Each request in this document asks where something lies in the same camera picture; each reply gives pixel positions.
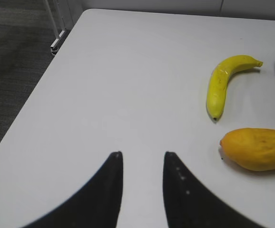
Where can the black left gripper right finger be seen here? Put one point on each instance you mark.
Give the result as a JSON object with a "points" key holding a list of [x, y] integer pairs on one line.
{"points": [[189, 204]]}

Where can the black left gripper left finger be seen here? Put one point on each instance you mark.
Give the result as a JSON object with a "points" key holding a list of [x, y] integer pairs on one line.
{"points": [[96, 205]]}

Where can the orange yellow mango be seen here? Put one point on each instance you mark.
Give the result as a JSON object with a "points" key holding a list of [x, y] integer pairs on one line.
{"points": [[250, 148]]}

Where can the yellow banana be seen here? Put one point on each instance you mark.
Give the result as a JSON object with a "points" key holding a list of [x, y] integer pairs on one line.
{"points": [[220, 77]]}

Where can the white metal frame leg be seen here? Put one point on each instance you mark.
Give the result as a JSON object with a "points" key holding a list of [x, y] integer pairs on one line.
{"points": [[54, 47]]}

